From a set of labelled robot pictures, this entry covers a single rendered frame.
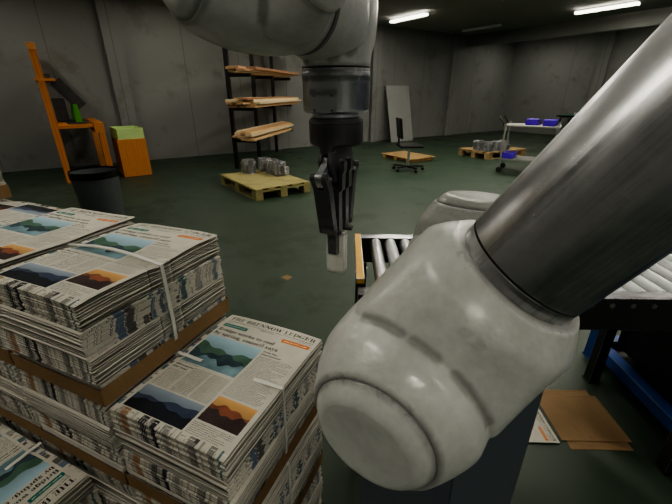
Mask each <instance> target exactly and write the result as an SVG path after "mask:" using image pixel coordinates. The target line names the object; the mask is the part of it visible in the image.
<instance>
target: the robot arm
mask: <svg viewBox="0 0 672 504"><path fill-rule="evenodd" d="M162 1H163V2H164V3H165V5H166V6H167V7H168V9H169V10H170V12H171V14H172V16H173V17H174V19H175V20H176V21H178V22H179V23H180V24H181V25H182V26H183V27H185V28H186V29H187V30H188V31H190V32H191V33H193V34H194V35H196V36H198V37H200V38H201V39H203V40H205V41H207V42H209V43H212V44H214V45H216V46H219V47H222V48H225V49H228V50H232V51H237V52H241V53H246V54H252V55H260V56H277V57H283V56H289V55H296V56H297V57H299V58H301V66H302V73H301V77H302V85H303V109H304V111H305V112H306V113H313V117H311V118H310V120H309V136H310V143H311V144H312V145H314V146H318V147H319V149H320V151H319V157H318V165H319V169H318V171H317V173H311V174H310V176H309V180H310V183H311V185H312V188H313V191H314V198H315V205H316V211H317V218H318V225H319V231H320V233H323V234H326V238H327V271H331V272H336V273H341V274H344V273H345V272H346V271H347V230H349V231H352V229H353V226H351V225H349V223H351V222H352V220H353V209H354V198H355V188H356V178H357V172H358V168H359V161H358V160H353V151H352V147H354V146H358V145H360V144H362V142H363V119H362V117H359V113H365V112H367V111H368V109H369V82H370V69H369V68H370V62H371V56H372V51H373V48H374V45H375V41H376V32H377V18H378V0H162ZM671 253H672V13H671V14H670V15H669V16H668V17H667V19H666V20H665V21H664V22H663V23H662V24H661V25H660V26H659V27H658V28H657V29H656V30H655V31H654V32H653V33H652V34H651V36H650V37H649V38H648V39H647V40H646V41H645V42H644V43H643V44H642V45H641V46H640V47H639V48H638V49H637V50H636V51H635V53H634V54H633V55H632V56H631V57H630V58H629V59H628V60H627V61H626V62H625V63H624V64H623V65H622V66H621V67H620V68H619V70H618V71H617V72H616V73H615V74H614V75H613V76H612V77H611V78H610V79H609V80H608V81H607V82H606V83H605V84H604V85H603V87H602V88H601V89H600V90H599V91H598V92H597V93H596V94H595V95H594V96H593V97H592V98H591V99H590V100H589V101H588V102H587V104H586V105H585V106H584V107H583V108H582V109H581V110H580V111H579V112H578V113H577V114H576V115H575V116H574V117H573V118H572V119H571V121H570V122H569V123H568V124H567V125H566V126H565V127H564V128H563V129H562V130H561V131H560V132H559V133H558V134H557V135H556V136H555V138H554V139H553V140H552V141H551V142H550V143H549V144H548V145H547V146H546V147H545V148H544V149H543V150H542V151H541V152H540V153H539V155H538V156H537V157H536V158H535V159H534V160H533V161H532V162H531V163H530V164H529V165H528V166H527V167H526V168H525V169H524V170H523V172H522V173H521V174H520V175H519V176H518V177H517V178H516V179H515V180H514V181H513V182H512V183H511V184H510V185H509V186H508V187H507V189H506V190H505V191H504V192H503V193H502V194H501V195H499V194H493V193H487V192H478V191H449V192H446V193H444V194H443V195H441V196H440V197H439V198H438V199H435V200H434V201H432V203H431V204H430V205H429V206H428V207H427V208H426V210H425V211H424V212H423V214H422V215H421V216H420V218H419V219H418V221H417V223H416V225H415V228H414V233H413V238H412V239H411V240H410V242H409V244H408V246H407V249H406V250H405V251H404V252H403V253H402V254H401V255H400V256H399V257H398V258H397V259H396V260H395V261H394V262H393V263H392V264H391V266H390V267H389V268H388V269H387V270H386V271H385V272H384V273H383V274H382V275H381V276H380V277H379V278H378V279H377V280H376V281H375V282H374V283H373V284H372V285H371V287H370V288H369V289H368V290H367V291H366V292H365V294H364V295H363V296H362V297H361V299H360V300H359V301H358V302H357V303H356V304H355V305H354V306H353V307H352V308H351V309H350V310H349V311H348V312H347V313H346V314H345V315H344V316H343V317H342V319H341V320H340V321H339V322H338V324H337V325H336V326H335V327H334V329H333V330H332V331H331V333H330V334H329V336H328V338H327V340H326V343H325V345H324V348H323V351H322V354H321V357H320V360H319V364H318V369H317V374H316V380H315V387H314V401H315V405H316V409H317V412H318V419H319V423H320V427H321V429H322V431H323V434H324V436H325V437H326V439H327V441H328V443H329V444H330V446H331V447H332V448H333V450H334V451H335V452H336V454H337V455H338V456H339V457H340V458H341V459H342V460H343V461H344V462H345V463H346V464H347V465H348V466H349V467H350V468H351V469H353V470H354V471H355V472H356V473H358V474H359V475H361V476H362V477H363V478H365V479H367V480H368V481H370V482H372V483H374V484H376V485H379V486H381V487H384V488H387V489H391V490H398V491H406V490H409V491H424V490H429V489H431V488H434V487H436V486H438V485H441V484H443V483H445V482H447V481H449V480H451V479H453V478H455V477H456V476H458V475H459V474H461V473H463V472H464V471H466V470H467V469H469V468H470V467H471V466H472V465H474V464H475V463H476V462H477V461H478V460H479V458H480V457H481V455H482V453H483V451H484V449H485V447H486V444H487V442H488V440H489V439H490V438H493V437H495V436H497V435H498V434H499V433H500V432H501V431H502V430H503V429H504V428H505V427H506V426H507V425H508V424H509V423H510V422H511V421H512V420H513V419H514V418H515V417H516V416H517V415H518V414H519V413H520V412H521V411H522V410H523V409H524V408H525V407H526V406H527V405H528V404H529V403H531V402H532V401H533V400H534V399H535V398H536V397H537V396H538V395H539V394H540V393H541V392H543V391H544V390H545V389H546V388H547V387H548V386H549V385H550V384H552V383H553V382H554V381H555V380H556V379H557V378H558V377H559V376H561V375H562V374H563V373H564V372H565V371H567V370H568V369H569V368H570V367H571V366H572V364H573V362H574V358H575V355H576V349H577V344H578V337H579V326H580V318H579V315H580V314H582V313H583V312H585V311H586V310H588V309H589V308H591V307H592V306H593V305H595V304H596V303H598V302H599V301H601V300H602V299H604V298H605V297H607V296H608V295H610V294H611V293H613V292H614V291H616V290H617V289H619V288H620V287H622V286H623V285H625V284H626V283H628V282H629V281H631V280H632V279H634V278H635V277H637V276H638V275H640V274H641V273H642V272H644V271H645V270H647V269H648V268H650V267H651V266H653V265H654V264H656V263H657V262H659V261H660V260H662V259H663V258H665V257H666V256H668V255H669V254H671Z"/></svg>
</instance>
